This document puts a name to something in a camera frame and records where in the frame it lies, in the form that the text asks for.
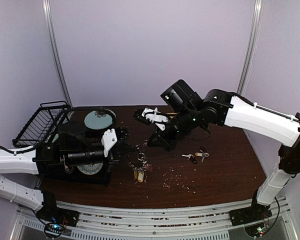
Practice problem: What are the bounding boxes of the keyring bundle with coloured tags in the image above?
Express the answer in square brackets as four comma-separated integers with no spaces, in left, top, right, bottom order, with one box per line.
[127,140,153,184]

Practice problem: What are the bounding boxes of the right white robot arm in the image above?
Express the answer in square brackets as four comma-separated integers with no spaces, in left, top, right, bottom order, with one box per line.
[141,79,300,221]

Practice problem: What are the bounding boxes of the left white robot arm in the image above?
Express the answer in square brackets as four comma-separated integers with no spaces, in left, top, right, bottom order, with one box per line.
[0,104,138,222]

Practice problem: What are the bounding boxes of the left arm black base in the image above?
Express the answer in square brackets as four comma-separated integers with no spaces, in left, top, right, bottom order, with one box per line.
[34,190,80,239]

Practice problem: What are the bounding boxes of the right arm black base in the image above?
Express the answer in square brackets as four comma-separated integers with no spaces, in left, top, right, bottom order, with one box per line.
[228,191,281,240]

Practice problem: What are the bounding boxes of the keys with black fob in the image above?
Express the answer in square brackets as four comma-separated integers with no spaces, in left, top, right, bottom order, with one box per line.
[181,154,198,164]

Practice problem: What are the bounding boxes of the keys with yellow tag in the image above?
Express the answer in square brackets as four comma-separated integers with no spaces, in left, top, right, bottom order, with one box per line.
[195,146,210,163]

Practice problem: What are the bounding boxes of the light blue flower plate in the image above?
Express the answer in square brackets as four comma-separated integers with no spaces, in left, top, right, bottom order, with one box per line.
[84,109,116,131]

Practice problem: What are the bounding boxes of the light green bowl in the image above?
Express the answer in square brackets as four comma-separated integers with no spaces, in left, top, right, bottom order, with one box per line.
[52,133,59,143]

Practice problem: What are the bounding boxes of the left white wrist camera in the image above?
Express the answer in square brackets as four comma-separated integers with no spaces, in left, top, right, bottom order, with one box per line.
[101,126,130,158]

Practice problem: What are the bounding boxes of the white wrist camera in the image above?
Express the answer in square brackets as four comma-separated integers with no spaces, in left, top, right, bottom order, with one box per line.
[133,107,170,131]
[101,126,130,158]

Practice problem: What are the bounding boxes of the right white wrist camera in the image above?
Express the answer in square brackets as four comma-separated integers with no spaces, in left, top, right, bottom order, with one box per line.
[133,107,170,131]

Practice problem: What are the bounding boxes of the black wire dish rack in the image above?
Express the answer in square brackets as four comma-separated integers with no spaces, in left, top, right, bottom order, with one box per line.
[12,101,116,186]

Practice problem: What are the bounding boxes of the aluminium slotted front rail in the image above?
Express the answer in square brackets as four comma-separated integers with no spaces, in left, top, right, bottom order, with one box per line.
[14,197,297,240]

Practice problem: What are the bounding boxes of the left aluminium frame post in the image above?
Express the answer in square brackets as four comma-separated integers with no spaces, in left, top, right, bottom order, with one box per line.
[42,0,73,107]

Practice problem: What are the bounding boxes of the aluminium frame post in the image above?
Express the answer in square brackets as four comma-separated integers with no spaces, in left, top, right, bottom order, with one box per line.
[42,0,73,107]
[237,0,263,95]

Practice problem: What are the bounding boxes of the right aluminium frame post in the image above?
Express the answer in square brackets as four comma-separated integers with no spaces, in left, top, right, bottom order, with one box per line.
[237,0,263,95]

